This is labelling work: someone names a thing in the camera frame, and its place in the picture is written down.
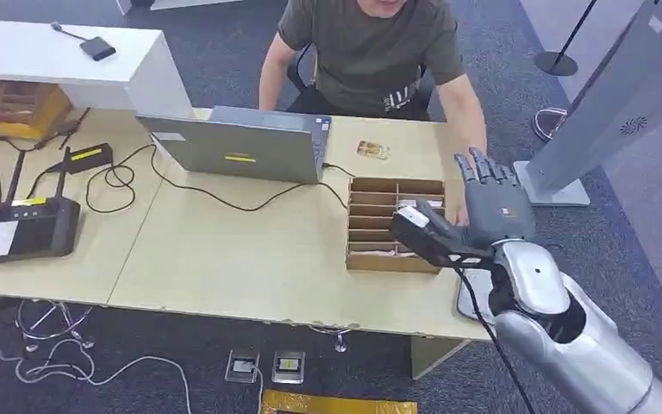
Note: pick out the floor socket with yellow label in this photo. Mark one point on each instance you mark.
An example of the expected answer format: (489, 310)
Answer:
(289, 366)

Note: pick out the white furniture base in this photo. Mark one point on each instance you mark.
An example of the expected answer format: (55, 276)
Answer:
(191, 3)

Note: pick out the yellow floor sheet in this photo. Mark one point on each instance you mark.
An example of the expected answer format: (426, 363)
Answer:
(337, 404)

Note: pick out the white card in box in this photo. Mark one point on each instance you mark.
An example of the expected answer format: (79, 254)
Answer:
(422, 203)

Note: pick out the printed card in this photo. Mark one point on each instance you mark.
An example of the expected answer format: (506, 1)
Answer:
(372, 149)

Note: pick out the chrome desk foot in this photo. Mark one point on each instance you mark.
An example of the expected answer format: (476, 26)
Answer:
(339, 343)

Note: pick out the pale card in box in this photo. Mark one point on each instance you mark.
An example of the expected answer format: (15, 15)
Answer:
(371, 250)

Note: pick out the pale desk leg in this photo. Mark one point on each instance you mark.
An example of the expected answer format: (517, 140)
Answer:
(431, 357)

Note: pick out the wooden card box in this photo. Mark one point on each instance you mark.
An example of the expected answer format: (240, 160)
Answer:
(376, 263)

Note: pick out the floor socket with white plug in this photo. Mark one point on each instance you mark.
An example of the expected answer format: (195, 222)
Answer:
(242, 367)

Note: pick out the black stanchion post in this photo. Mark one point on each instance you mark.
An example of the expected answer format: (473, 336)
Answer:
(555, 64)

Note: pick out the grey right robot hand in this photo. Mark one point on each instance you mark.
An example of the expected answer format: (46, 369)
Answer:
(499, 208)

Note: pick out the black adapter with yellow label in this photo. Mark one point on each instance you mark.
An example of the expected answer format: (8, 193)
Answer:
(88, 156)

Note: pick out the chrome stool base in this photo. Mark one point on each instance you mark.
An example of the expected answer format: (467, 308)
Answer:
(50, 337)

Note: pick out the black router with antennas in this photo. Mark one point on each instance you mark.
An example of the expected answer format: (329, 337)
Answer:
(34, 228)

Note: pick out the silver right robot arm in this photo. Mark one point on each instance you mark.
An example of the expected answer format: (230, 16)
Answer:
(536, 280)

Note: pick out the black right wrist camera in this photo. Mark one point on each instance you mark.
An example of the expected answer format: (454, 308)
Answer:
(422, 240)

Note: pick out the grey laptop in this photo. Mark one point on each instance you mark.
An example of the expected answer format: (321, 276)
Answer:
(234, 148)

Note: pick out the wooden box on yellow base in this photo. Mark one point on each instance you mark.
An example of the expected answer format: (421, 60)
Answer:
(17, 108)

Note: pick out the grey card reader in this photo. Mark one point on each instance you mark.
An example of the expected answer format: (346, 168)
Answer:
(474, 286)

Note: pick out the white desk shelf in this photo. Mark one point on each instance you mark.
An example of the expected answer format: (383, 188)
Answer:
(51, 60)

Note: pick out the small black hub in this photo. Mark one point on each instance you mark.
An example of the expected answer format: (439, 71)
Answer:
(98, 48)

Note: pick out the person's left hand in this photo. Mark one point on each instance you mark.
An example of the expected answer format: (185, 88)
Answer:
(461, 214)

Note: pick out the grey kiosk stand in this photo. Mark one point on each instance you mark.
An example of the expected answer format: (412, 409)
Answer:
(611, 103)

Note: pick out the person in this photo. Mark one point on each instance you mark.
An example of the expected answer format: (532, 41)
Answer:
(371, 51)

